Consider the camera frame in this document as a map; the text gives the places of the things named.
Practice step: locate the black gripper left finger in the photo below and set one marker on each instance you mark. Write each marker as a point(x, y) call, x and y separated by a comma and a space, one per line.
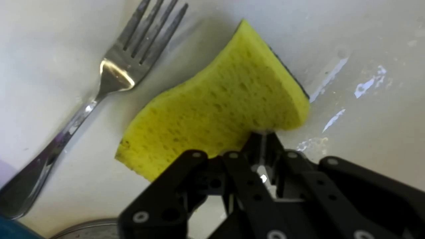
point(186, 199)

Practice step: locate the yellow sponge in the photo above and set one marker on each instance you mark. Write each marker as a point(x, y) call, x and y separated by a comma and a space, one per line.
point(212, 106)

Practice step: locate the steel fork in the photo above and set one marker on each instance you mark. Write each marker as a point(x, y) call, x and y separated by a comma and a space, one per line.
point(114, 70)

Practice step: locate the white sink basin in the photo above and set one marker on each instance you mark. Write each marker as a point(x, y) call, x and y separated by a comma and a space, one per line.
point(362, 44)

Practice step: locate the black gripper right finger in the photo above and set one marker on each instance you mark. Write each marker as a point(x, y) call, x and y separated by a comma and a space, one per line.
point(336, 194)

